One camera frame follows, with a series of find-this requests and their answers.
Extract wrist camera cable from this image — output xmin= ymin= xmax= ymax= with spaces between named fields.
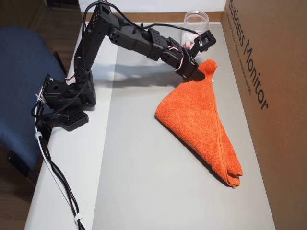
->
xmin=105 ymin=1 xmax=201 ymax=36

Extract clear plastic jar white contents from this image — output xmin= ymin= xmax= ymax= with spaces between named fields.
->
xmin=181 ymin=10 xmax=210 ymax=48

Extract blue office chair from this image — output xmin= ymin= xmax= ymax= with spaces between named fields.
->
xmin=0 ymin=25 xmax=68 ymax=185

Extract black cable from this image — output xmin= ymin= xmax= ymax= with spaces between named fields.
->
xmin=30 ymin=105 xmax=87 ymax=230
xmin=35 ymin=115 xmax=83 ymax=230

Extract brown cardboard strip panel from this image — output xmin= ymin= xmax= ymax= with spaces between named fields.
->
xmin=80 ymin=11 xmax=227 ymax=24

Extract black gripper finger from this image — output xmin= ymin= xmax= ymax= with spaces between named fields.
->
xmin=189 ymin=68 xmax=207 ymax=82

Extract white cable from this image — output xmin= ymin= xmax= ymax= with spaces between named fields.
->
xmin=35 ymin=95 xmax=80 ymax=230

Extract black perforated base clamp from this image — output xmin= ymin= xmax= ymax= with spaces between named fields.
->
xmin=62 ymin=110 xmax=89 ymax=132

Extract brown cardboard monitor box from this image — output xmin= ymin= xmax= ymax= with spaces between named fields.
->
xmin=220 ymin=0 xmax=307 ymax=230

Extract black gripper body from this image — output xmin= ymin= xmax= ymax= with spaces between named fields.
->
xmin=174 ymin=47 xmax=200 ymax=80

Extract orange terry towel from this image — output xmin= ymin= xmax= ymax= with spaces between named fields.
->
xmin=154 ymin=58 xmax=243 ymax=190

